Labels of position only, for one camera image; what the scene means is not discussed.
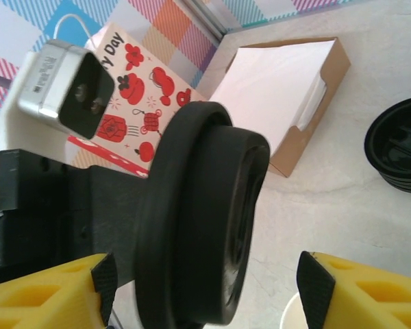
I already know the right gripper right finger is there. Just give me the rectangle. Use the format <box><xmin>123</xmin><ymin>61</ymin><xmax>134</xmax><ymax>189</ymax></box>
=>
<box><xmin>296</xmin><ymin>250</ymin><xmax>411</xmax><ymax>329</ymax></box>

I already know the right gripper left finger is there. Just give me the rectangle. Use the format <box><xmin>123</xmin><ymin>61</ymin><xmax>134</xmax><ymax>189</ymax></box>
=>
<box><xmin>0</xmin><ymin>252</ymin><xmax>120</xmax><ymax>329</ymax></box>

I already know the green paper coffee cup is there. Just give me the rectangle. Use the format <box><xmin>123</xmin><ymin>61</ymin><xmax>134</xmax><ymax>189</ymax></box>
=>
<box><xmin>279</xmin><ymin>290</ymin><xmax>310</xmax><ymax>329</ymax></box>

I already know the red printed paper bag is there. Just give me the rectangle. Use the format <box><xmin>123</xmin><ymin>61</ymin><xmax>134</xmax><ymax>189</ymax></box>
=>
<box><xmin>54</xmin><ymin>13</ymin><xmax>209</xmax><ymax>180</ymax></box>

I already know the brown cardboard napkin box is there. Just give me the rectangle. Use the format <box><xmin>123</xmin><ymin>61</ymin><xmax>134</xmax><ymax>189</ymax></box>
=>
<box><xmin>208</xmin><ymin>36</ymin><xmax>351</xmax><ymax>178</ymax></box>

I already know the black lid stack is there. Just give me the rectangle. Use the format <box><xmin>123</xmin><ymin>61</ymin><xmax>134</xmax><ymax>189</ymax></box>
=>
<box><xmin>364</xmin><ymin>95</ymin><xmax>411</xmax><ymax>195</ymax></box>

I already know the box of white napkins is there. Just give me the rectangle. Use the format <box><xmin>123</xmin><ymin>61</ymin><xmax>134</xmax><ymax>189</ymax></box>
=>
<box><xmin>208</xmin><ymin>40</ymin><xmax>336</xmax><ymax>156</ymax></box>

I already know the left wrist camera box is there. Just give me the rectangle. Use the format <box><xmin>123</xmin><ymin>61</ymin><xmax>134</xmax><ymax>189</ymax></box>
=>
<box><xmin>0</xmin><ymin>39</ymin><xmax>116</xmax><ymax>165</ymax></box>

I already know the aluminium corner post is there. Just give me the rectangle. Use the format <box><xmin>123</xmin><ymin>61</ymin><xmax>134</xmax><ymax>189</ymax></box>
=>
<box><xmin>190</xmin><ymin>0</ymin><xmax>229</xmax><ymax>41</ymax></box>

